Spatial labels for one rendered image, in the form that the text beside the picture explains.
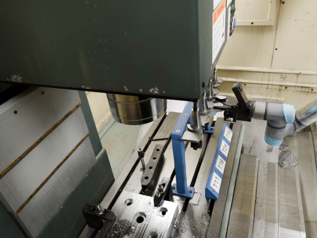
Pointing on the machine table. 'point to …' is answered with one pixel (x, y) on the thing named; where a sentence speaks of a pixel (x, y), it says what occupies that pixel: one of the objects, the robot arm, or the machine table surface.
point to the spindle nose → (136, 108)
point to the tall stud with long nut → (141, 157)
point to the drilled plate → (125, 213)
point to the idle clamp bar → (152, 167)
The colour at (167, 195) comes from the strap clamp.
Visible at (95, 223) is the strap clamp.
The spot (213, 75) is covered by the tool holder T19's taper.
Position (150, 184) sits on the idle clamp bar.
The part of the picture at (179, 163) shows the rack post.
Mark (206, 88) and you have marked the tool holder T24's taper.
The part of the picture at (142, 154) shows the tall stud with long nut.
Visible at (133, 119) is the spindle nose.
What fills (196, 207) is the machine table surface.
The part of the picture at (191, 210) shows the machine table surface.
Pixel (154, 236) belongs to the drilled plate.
